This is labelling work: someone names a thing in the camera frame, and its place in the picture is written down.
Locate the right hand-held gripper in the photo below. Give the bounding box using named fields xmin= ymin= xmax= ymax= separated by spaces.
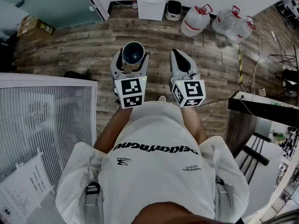
xmin=169 ymin=49 xmax=206 ymax=108

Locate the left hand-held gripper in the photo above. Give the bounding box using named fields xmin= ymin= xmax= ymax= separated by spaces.
xmin=110 ymin=47 xmax=150 ymax=109

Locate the dark round bowl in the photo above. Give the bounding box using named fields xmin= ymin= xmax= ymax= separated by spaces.
xmin=121 ymin=42 xmax=145 ymax=65

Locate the white water dispenser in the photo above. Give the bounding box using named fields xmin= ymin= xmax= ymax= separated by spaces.
xmin=135 ymin=0 xmax=166 ymax=22

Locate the person's right forearm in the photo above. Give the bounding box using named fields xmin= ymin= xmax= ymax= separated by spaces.
xmin=181 ymin=105 xmax=208 ymax=146

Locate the person's left forearm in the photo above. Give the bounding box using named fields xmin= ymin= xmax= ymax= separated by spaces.
xmin=93 ymin=106 xmax=134 ymax=155

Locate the large clear water jug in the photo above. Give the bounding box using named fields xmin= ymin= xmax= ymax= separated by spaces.
xmin=180 ymin=4 xmax=213 ymax=37
xmin=212 ymin=5 xmax=241 ymax=36
xmin=226 ymin=15 xmax=256 ymax=45

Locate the white and black trash bin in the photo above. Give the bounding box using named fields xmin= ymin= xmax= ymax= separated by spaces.
xmin=165 ymin=0 xmax=183 ymax=21

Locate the yellow and black floor strip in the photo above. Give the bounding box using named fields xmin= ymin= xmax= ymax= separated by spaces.
xmin=237 ymin=43 xmax=244 ymax=85

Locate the dark wooden table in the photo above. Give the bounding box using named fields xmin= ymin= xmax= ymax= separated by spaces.
xmin=224 ymin=90 xmax=299 ymax=158

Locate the glass door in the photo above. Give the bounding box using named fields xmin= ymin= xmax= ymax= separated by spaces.
xmin=0 ymin=0 xmax=105 ymax=30

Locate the brown cardboard box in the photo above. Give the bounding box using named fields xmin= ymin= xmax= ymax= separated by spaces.
xmin=16 ymin=16 xmax=56 ymax=39

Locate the black tripod stand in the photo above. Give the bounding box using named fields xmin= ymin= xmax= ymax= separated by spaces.
xmin=270 ymin=44 xmax=299 ymax=66

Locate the person's white shirt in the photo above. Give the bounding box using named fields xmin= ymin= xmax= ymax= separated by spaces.
xmin=55 ymin=100 xmax=250 ymax=224

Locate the black chair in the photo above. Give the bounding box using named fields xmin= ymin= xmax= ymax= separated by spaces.
xmin=235 ymin=132 xmax=273 ymax=185

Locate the person's head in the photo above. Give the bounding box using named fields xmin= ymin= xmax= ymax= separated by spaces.
xmin=133 ymin=201 xmax=245 ymax=224

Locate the white paper notice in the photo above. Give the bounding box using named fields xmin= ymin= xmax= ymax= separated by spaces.
xmin=0 ymin=153 xmax=55 ymax=224

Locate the white cable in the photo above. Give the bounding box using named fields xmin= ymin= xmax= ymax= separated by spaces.
xmin=237 ymin=26 xmax=285 ymax=95

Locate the grey harness strap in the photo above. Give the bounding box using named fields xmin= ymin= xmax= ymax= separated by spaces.
xmin=215 ymin=176 xmax=228 ymax=224
xmin=84 ymin=182 xmax=101 ymax=224

